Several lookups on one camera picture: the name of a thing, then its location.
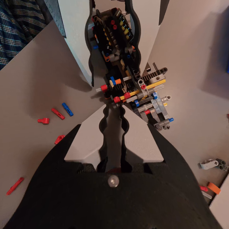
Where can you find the lego technic car chassis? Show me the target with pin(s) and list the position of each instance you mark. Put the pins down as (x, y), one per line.
(116, 73)

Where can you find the small red lego piece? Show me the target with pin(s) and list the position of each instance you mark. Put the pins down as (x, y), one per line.
(204, 188)
(59, 139)

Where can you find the long red lego pin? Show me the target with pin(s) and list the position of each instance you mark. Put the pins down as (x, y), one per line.
(15, 186)

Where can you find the pale rounded board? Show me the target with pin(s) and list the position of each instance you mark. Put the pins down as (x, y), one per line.
(221, 205)

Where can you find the person's blue plaid clothing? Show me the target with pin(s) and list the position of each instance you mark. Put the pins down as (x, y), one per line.
(17, 32)

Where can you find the orange lego piece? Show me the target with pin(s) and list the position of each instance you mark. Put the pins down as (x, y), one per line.
(213, 188)

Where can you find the blue lego pin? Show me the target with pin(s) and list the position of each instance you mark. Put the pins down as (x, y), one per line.
(67, 109)

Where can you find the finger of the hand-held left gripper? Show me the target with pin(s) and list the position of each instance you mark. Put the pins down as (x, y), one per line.
(75, 26)
(148, 21)

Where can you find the white lego beam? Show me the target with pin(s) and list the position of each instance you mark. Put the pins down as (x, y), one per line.
(207, 164)

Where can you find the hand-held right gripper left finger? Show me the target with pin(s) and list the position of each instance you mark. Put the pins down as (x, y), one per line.
(84, 143)

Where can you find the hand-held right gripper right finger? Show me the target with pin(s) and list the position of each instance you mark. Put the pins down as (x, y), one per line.
(141, 143)

